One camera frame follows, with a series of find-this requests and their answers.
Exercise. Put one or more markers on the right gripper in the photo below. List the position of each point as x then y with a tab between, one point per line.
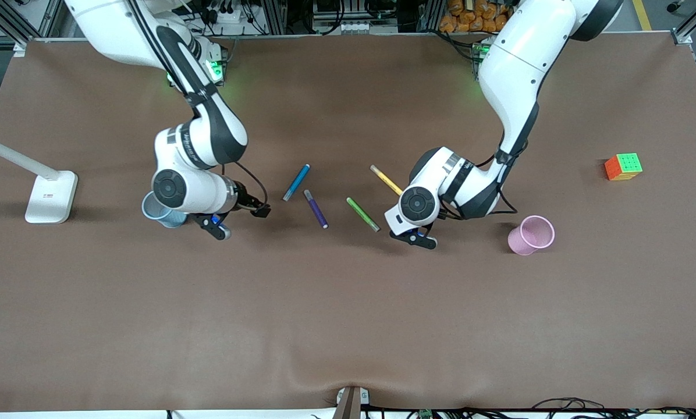
246	199

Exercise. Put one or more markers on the blue marker with clear cap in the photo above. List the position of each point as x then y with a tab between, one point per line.
297	182

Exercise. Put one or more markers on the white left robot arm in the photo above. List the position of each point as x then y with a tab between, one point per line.
517	64

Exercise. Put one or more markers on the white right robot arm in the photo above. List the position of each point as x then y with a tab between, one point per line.
196	145

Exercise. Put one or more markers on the green marker with clear cap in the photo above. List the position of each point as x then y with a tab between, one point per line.
362	214

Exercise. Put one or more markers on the yellow marker with clear cap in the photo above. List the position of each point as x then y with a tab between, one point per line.
386	179

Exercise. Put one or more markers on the purple marker with clear cap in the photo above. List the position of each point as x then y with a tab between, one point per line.
316	209

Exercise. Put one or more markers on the blue mesh cup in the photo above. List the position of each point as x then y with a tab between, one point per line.
173	220

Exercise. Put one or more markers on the brown table mat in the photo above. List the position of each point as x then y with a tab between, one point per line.
348	320

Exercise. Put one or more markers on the pink mesh cup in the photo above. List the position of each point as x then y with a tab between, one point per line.
522	241

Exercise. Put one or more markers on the white power strip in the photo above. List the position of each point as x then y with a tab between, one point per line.
228	14

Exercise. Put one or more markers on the white lamp stand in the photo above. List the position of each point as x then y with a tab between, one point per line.
51	198

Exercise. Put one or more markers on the orange bags pile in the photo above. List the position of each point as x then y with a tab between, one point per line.
476	14

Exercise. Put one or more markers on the multicoloured puzzle cube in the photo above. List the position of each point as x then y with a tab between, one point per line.
627	164

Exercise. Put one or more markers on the metal table edge bracket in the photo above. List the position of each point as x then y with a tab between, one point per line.
351	402

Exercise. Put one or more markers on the aluminium frame post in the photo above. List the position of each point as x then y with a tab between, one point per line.
2	17
694	20

